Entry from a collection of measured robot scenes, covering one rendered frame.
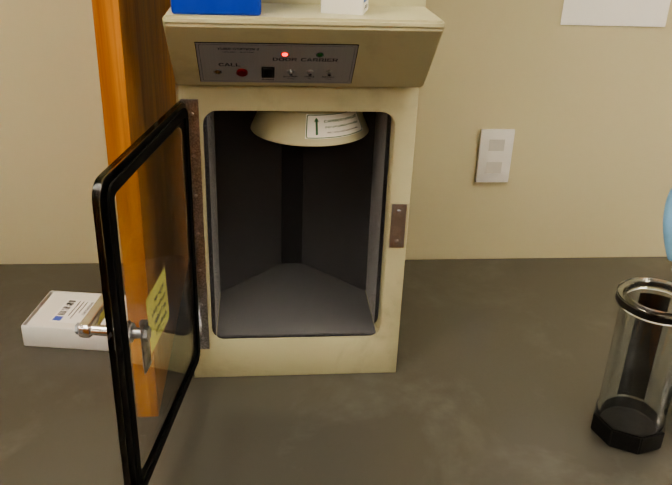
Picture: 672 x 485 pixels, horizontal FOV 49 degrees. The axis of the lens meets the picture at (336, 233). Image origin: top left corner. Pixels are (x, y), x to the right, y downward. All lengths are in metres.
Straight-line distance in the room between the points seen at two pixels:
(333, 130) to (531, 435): 0.52
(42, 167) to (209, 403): 0.63
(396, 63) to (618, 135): 0.79
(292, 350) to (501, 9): 0.75
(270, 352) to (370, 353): 0.16
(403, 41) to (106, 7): 0.34
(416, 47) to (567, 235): 0.86
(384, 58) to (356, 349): 0.48
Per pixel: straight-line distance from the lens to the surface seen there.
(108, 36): 0.91
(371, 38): 0.89
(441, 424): 1.13
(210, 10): 0.87
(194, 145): 1.03
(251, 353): 1.17
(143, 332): 0.83
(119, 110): 0.93
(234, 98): 1.01
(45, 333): 1.31
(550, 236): 1.67
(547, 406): 1.20
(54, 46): 1.48
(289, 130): 1.04
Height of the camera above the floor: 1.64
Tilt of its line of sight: 25 degrees down
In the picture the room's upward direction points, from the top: 2 degrees clockwise
